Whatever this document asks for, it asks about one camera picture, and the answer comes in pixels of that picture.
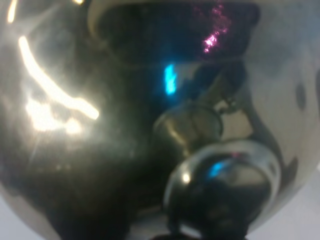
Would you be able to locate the stainless steel teapot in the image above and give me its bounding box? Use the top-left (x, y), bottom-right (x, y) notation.
top-left (0, 0), bottom-right (320, 240)

